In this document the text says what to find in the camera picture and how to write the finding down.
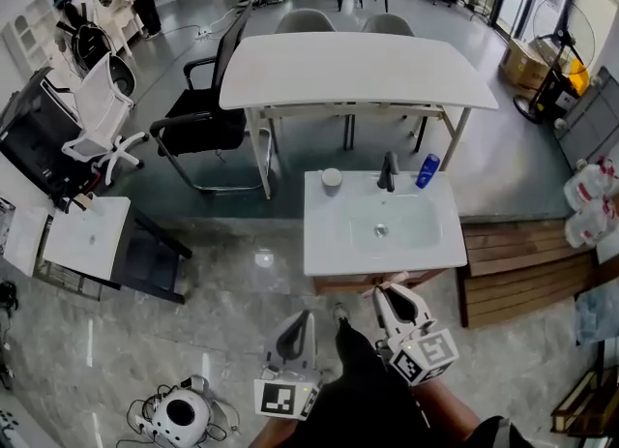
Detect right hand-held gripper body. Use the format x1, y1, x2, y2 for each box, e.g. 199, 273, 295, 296
374, 284, 460, 387

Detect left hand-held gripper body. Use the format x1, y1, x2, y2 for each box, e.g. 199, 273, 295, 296
253, 309, 323, 422

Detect blue bottle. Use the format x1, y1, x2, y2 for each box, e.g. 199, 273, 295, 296
415, 153, 441, 190

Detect grey cup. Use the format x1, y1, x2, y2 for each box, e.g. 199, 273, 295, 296
320, 167, 343, 197

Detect person's left forearm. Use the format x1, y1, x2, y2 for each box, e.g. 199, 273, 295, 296
249, 416, 301, 448

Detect person's right forearm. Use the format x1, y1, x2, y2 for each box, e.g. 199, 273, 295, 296
410, 380, 483, 448

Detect brown wooden vanity cabinet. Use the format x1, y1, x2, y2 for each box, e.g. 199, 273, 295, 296
311, 269, 449, 295

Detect large white washbasin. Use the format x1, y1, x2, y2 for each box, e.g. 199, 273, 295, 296
303, 168, 469, 278

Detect person's black trousers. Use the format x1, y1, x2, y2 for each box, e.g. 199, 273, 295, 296
284, 319, 480, 448

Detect brown wooden slatted bench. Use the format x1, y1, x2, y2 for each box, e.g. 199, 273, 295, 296
457, 218, 599, 330

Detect white round pod device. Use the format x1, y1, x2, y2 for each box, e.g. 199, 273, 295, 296
150, 389, 213, 448

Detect white power strip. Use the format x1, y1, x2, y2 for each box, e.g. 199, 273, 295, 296
134, 414, 161, 440

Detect black metal stand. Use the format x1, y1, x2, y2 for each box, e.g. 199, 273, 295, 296
41, 203, 193, 305

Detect blue plastic sheet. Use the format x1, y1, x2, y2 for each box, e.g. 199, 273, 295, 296
575, 281, 619, 345

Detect clear water jug red label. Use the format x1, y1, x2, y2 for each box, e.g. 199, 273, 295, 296
564, 198, 619, 249
563, 158, 619, 210

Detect white curved table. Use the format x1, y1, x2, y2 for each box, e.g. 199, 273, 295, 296
219, 31, 500, 200

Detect black office chair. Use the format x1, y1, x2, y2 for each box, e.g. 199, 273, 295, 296
148, 3, 275, 194

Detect black box with white label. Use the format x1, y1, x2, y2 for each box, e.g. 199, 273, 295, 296
536, 68, 576, 121

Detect brown cardboard box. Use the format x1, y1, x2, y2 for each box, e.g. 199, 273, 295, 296
498, 38, 550, 90

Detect small white side table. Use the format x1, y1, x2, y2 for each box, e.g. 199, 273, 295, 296
41, 195, 132, 282

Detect grey folded panel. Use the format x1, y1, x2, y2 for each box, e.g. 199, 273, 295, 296
555, 66, 619, 171

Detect grey shell chair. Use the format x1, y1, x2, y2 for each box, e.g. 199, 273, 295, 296
360, 13, 429, 152
274, 8, 338, 35

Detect yellow plastic sign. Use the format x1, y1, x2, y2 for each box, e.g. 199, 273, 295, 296
568, 58, 591, 94

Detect black standing fan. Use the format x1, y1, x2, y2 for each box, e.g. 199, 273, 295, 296
512, 0, 597, 124

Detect white flat panel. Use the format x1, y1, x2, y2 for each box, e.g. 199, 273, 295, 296
2, 203, 52, 278

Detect black headset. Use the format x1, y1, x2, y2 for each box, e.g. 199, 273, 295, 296
0, 281, 19, 312

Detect white mesh office chair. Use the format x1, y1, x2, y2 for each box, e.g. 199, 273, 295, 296
61, 52, 150, 187

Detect grey round pod device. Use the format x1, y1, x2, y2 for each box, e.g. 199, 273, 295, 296
106, 54, 137, 98

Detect black machine cabinet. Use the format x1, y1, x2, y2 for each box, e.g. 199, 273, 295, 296
0, 67, 101, 205

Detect black backpack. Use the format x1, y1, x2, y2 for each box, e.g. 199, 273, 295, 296
51, 0, 113, 75

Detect white arched shelf cabinet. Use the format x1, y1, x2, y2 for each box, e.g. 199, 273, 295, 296
1, 0, 67, 82

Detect white round device with cables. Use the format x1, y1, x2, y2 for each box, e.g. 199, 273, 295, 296
126, 375, 241, 448

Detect wooden black frame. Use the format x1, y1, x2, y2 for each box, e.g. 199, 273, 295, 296
550, 366, 619, 437

